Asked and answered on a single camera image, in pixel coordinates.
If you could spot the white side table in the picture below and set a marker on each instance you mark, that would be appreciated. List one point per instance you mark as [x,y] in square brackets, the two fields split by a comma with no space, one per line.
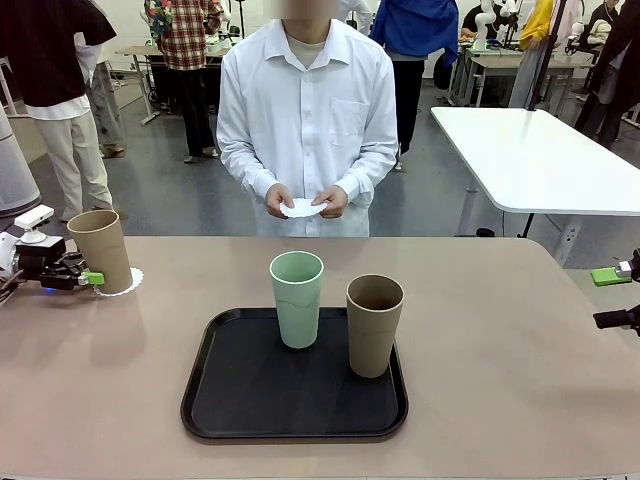
[540,160]

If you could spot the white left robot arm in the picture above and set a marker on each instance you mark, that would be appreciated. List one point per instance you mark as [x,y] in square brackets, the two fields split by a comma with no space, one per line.
[5,255]

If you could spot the brown tall cup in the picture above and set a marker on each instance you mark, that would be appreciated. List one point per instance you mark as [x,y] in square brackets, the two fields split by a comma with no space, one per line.
[375,335]
[102,255]

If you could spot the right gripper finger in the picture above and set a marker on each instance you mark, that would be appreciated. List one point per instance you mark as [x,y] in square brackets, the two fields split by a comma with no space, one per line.
[615,318]
[605,276]

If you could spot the black stand pole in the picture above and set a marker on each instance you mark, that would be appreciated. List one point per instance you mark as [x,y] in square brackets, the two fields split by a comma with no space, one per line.
[550,45]

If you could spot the background work table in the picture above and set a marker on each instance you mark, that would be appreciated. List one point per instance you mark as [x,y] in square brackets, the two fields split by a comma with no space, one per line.
[137,51]

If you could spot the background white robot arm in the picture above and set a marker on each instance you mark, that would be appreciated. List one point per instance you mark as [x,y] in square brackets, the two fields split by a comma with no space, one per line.
[481,25]

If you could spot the person's left forearm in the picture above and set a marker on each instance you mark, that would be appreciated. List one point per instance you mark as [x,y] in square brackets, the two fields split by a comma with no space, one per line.
[367,175]

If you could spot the person's right forearm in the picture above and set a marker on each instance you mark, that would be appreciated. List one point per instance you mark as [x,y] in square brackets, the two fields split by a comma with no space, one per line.
[247,172]

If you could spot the bystander in blue jacket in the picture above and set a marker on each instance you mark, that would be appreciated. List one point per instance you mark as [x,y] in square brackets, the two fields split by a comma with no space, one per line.
[415,25]

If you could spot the bystander in black shirt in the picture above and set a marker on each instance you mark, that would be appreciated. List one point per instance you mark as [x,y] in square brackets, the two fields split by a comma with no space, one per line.
[45,50]

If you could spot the white cylindrical appliance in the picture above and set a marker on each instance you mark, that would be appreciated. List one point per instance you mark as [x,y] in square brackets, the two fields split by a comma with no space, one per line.
[15,170]

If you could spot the black plastic tray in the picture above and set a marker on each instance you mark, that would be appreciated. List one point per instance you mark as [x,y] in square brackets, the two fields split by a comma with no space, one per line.
[250,390]

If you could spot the bystander in plaid shirt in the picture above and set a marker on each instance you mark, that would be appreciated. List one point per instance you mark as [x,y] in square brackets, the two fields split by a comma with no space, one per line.
[185,40]

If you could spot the bystander in grey trousers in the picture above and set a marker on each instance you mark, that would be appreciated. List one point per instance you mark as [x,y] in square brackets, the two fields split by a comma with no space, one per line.
[107,110]

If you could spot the background grey desk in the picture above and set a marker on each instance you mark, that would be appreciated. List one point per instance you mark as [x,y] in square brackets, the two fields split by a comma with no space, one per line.
[500,62]

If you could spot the white lace paper coaster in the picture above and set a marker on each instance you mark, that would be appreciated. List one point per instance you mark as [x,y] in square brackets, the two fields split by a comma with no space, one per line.
[302,209]
[136,280]

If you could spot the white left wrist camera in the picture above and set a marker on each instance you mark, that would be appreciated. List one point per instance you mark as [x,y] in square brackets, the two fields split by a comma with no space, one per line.
[32,217]

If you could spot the person's right hand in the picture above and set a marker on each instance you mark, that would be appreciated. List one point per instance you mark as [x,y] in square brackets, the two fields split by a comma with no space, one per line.
[276,200]

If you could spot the person's left hand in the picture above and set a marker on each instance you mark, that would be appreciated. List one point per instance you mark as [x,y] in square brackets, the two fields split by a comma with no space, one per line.
[334,204]

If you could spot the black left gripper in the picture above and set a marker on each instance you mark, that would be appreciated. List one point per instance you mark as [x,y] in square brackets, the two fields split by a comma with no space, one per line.
[37,261]

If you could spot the person in white shirt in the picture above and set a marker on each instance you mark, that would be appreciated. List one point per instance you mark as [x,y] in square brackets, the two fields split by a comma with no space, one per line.
[305,115]

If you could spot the light green tall cup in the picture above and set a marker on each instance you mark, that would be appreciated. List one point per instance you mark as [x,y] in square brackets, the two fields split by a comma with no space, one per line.
[297,310]

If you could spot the bystander in yellow top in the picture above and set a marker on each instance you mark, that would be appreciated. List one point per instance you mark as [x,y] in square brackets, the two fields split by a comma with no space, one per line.
[537,20]

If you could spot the bystander in dark coat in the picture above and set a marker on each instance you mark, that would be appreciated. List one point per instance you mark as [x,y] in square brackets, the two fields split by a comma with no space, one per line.
[617,60]

